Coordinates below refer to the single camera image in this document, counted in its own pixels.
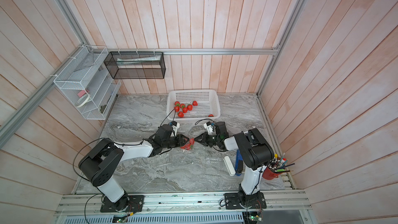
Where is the pink note pad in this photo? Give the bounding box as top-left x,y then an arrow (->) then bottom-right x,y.
77,90 -> 87,97

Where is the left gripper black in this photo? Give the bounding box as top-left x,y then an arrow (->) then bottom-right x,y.
162,134 -> 190,148

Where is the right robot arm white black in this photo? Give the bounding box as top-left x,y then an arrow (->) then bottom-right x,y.
194,121 -> 274,197

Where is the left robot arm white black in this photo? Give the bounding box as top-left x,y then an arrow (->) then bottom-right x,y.
78,121 -> 189,209

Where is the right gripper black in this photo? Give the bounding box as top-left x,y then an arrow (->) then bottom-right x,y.
194,132 -> 221,147

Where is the white wire wall shelf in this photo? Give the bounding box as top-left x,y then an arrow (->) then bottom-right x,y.
54,46 -> 121,120

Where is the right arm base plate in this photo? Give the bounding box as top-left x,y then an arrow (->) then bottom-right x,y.
224,191 -> 267,210

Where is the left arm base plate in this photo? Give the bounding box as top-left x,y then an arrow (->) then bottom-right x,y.
100,194 -> 145,213

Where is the roll of tape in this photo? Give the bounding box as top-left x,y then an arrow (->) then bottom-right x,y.
76,93 -> 91,108

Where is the white perforated plastic basket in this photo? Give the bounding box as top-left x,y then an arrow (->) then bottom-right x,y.
166,89 -> 221,123

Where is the blue object on table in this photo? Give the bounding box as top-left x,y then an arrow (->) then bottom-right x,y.
234,149 -> 244,176

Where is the red pen cup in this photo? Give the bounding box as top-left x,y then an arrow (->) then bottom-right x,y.
262,167 -> 279,180

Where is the black mesh wall basket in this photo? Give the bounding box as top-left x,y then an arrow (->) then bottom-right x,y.
104,51 -> 166,79

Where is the clear plastic clamshell container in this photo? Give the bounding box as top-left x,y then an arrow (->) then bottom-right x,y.
180,139 -> 195,150

